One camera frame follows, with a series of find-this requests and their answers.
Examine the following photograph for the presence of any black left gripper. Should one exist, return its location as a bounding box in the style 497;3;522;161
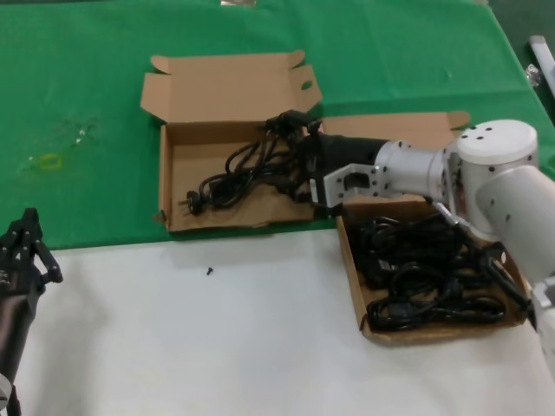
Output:
0;207;64;377

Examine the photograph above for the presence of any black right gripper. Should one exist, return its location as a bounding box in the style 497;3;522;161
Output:
264;110;390;205

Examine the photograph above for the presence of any pile of black cables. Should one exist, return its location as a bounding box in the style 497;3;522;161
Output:
177;125;304;218

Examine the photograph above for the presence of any brown cardboard box torn rim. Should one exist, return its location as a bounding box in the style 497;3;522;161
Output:
139;49;322;235

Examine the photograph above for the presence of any brown cardboard mailer box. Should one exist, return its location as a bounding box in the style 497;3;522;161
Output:
304;110;533;348

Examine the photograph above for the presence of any clear plastic film scrap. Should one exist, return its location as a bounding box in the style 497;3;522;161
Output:
64;114;101;148

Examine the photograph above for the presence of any green tablecloth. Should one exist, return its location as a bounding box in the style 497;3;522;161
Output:
0;0;555;257

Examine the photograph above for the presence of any white tube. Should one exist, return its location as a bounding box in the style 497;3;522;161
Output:
527;36;555;99

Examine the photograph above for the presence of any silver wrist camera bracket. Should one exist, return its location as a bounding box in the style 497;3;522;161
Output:
310;163;382;218

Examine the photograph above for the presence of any yellow square ring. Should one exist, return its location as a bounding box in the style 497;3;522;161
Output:
37;153;64;172

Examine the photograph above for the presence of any black coiled power cable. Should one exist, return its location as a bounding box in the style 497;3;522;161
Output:
353;216;478;261
367;294;506;335

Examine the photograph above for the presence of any black cable with block plug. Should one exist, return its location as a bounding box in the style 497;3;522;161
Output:
366;257;467;300

